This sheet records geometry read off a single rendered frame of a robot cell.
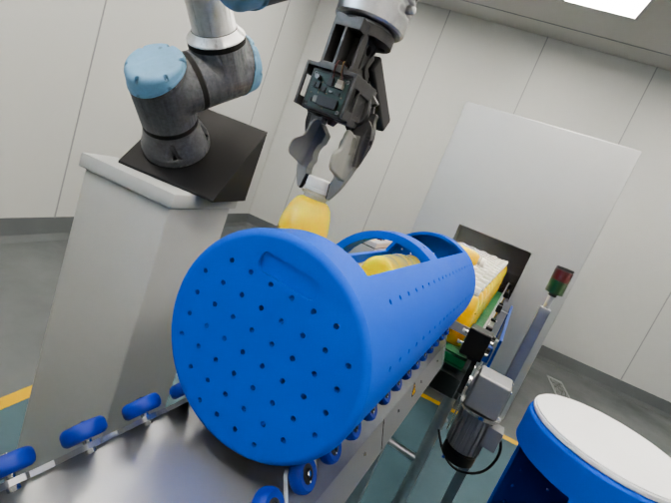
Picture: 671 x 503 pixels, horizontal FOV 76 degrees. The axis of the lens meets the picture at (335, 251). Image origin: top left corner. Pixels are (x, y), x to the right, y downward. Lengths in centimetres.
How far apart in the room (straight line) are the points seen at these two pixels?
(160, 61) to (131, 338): 74
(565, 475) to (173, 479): 61
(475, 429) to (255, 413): 111
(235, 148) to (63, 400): 92
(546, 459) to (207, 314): 62
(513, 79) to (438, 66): 88
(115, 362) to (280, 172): 490
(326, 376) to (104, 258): 97
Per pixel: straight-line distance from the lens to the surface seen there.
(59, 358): 155
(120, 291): 133
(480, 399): 152
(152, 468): 59
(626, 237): 574
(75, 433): 55
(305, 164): 60
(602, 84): 580
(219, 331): 56
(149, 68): 119
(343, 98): 52
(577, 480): 87
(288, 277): 49
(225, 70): 122
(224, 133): 139
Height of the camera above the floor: 133
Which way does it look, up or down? 12 degrees down
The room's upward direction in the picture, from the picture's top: 21 degrees clockwise
